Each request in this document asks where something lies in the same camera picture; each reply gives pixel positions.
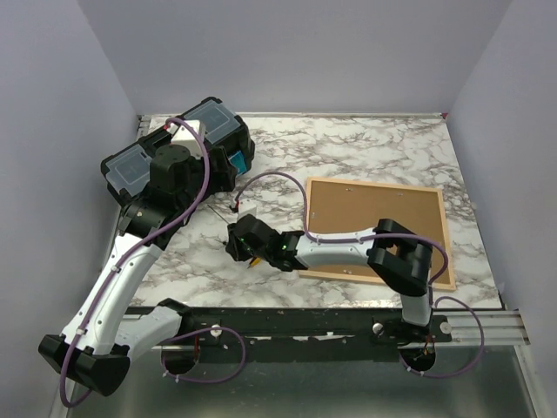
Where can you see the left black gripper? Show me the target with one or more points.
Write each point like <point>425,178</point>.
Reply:
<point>223,178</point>

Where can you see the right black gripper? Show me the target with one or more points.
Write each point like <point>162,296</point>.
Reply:
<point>233,246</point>

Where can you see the wooden picture frame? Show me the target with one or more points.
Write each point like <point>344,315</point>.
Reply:
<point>341,206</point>

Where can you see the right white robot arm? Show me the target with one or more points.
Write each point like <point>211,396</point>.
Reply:
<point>395,254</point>

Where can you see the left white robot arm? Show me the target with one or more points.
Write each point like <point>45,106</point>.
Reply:
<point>96,349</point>

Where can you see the yellow black hex key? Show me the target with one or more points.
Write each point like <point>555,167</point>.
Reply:
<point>254,261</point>

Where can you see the black plastic toolbox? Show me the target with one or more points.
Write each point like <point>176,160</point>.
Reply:
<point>160,173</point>

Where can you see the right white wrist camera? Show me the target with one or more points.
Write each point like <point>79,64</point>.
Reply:
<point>243,207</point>

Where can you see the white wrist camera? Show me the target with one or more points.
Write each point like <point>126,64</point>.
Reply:
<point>243,207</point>
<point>181,136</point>

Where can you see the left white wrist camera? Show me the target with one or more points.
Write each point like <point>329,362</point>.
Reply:
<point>181,136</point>

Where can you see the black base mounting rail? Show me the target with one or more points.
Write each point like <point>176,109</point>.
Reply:
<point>304,334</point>

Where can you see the aluminium extrusion rail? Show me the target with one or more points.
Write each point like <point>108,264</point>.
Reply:
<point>500,328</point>

